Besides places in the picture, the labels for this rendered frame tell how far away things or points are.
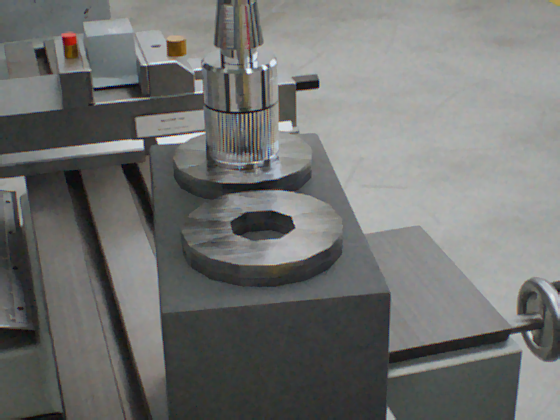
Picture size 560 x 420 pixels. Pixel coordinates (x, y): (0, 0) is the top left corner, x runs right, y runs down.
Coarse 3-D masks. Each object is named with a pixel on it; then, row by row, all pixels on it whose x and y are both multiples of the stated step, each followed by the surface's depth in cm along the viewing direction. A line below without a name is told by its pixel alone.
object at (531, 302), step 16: (528, 288) 137; (544, 288) 133; (528, 304) 139; (544, 304) 134; (512, 320) 135; (528, 320) 135; (544, 320) 135; (528, 336) 139; (544, 336) 136; (544, 352) 135
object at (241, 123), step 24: (216, 96) 61; (240, 96) 60; (264, 96) 61; (216, 120) 62; (240, 120) 61; (264, 120) 62; (216, 144) 62; (240, 144) 62; (264, 144) 62; (240, 168) 62
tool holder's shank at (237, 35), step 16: (224, 0) 59; (240, 0) 59; (256, 0) 60; (224, 16) 59; (240, 16) 59; (256, 16) 60; (224, 32) 60; (240, 32) 59; (256, 32) 60; (224, 48) 60; (240, 48) 60; (256, 48) 61
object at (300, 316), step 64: (192, 192) 62; (256, 192) 59; (320, 192) 62; (192, 256) 54; (256, 256) 53; (320, 256) 53; (192, 320) 51; (256, 320) 51; (320, 320) 52; (384, 320) 52; (192, 384) 53; (256, 384) 53; (320, 384) 54; (384, 384) 54
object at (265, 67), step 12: (204, 60) 61; (216, 60) 61; (264, 60) 61; (276, 60) 61; (204, 72) 61; (216, 72) 60; (228, 72) 60; (240, 72) 60; (252, 72) 60; (264, 72) 60; (276, 72) 61; (228, 84) 60; (240, 84) 60; (252, 84) 60
